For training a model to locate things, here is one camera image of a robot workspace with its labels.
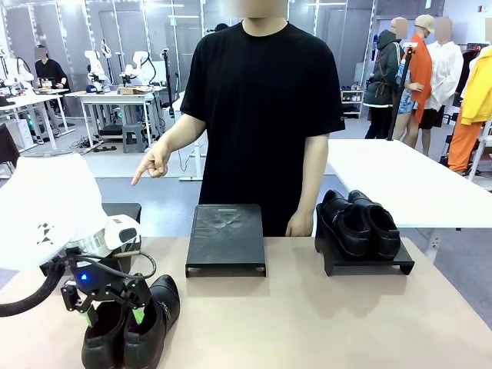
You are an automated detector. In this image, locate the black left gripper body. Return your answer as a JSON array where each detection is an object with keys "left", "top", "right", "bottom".
[{"left": 64, "top": 251, "right": 136, "bottom": 304}]

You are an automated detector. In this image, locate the black textured shoe with buckle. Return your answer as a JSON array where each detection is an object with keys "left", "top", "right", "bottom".
[{"left": 121, "top": 274, "right": 181, "bottom": 369}]

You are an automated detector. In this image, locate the plain black leather shoe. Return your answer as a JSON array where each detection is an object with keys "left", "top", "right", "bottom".
[
  {"left": 317, "top": 189, "right": 371, "bottom": 262},
  {"left": 347, "top": 190, "right": 402, "bottom": 261}
]

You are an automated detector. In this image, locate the person's right forearm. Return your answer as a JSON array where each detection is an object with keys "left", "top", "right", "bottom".
[{"left": 153, "top": 113, "right": 208, "bottom": 155}]

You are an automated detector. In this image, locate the person's left forearm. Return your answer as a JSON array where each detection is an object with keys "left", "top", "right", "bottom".
[{"left": 298, "top": 134, "right": 330, "bottom": 215}]

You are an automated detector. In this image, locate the seated person in black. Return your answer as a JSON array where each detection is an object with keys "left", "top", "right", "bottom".
[{"left": 33, "top": 45, "right": 71, "bottom": 92}]

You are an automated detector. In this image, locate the black pole stand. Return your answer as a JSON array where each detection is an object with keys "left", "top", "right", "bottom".
[{"left": 160, "top": 48, "right": 175, "bottom": 111}]

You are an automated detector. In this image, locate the person in black t-shirt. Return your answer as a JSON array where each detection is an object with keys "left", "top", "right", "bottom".
[{"left": 179, "top": 0, "right": 346, "bottom": 238}]

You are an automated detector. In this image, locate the person's right hand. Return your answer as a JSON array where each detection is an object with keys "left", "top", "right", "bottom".
[{"left": 130, "top": 145, "right": 172, "bottom": 187}]

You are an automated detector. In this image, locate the person's left hand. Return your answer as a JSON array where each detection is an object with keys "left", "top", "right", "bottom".
[{"left": 285, "top": 209, "right": 315, "bottom": 238}]

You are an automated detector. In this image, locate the grey plastic stool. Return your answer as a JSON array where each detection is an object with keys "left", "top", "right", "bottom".
[{"left": 121, "top": 123, "right": 149, "bottom": 155}]

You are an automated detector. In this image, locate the white workbench table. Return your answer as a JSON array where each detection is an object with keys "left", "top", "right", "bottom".
[{"left": 65, "top": 88, "right": 167, "bottom": 148}]

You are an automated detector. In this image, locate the white office desk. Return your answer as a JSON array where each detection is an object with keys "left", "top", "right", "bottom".
[{"left": 0, "top": 90, "right": 76, "bottom": 144}]

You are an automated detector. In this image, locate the cardboard box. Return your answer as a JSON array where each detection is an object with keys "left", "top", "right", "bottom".
[{"left": 116, "top": 86, "right": 153, "bottom": 96}]

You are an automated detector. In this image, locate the white shoe shelf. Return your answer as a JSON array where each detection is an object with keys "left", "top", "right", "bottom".
[{"left": 340, "top": 86, "right": 365, "bottom": 119}]

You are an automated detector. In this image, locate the large white table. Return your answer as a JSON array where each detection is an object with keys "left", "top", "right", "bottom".
[{"left": 326, "top": 138, "right": 492, "bottom": 263}]

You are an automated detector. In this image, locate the mannequin in dark green coat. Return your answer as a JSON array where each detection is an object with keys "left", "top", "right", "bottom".
[{"left": 362, "top": 17, "right": 408, "bottom": 140}]

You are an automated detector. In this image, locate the mannequin in orange top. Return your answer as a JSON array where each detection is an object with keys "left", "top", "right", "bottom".
[{"left": 391, "top": 14, "right": 436, "bottom": 149}]

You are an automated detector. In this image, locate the mannequin in white shirt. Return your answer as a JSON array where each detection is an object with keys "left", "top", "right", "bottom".
[{"left": 418, "top": 17, "right": 465, "bottom": 157}]

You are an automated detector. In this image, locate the yellow and orange outfit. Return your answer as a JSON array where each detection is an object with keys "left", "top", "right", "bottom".
[{"left": 447, "top": 45, "right": 492, "bottom": 173}]

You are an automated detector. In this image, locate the thin black camera cable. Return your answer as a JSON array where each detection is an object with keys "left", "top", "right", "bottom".
[{"left": 72, "top": 251, "right": 158, "bottom": 280}]

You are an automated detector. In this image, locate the thick black sleeved cable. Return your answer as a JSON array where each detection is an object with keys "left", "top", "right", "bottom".
[{"left": 0, "top": 261, "right": 67, "bottom": 318}]

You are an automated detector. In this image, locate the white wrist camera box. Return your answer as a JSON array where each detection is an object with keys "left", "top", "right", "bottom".
[{"left": 105, "top": 216, "right": 142, "bottom": 253}]

